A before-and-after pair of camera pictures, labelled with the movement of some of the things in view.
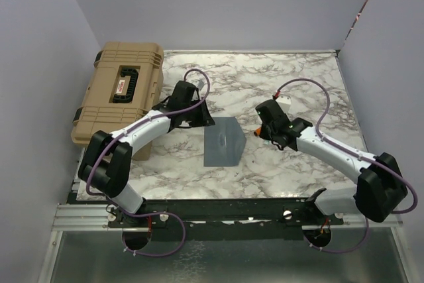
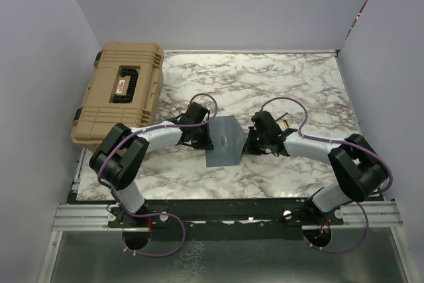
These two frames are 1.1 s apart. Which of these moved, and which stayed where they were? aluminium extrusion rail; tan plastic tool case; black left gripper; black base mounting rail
Moved: black left gripper
Stayed: aluminium extrusion rail; tan plastic tool case; black base mounting rail
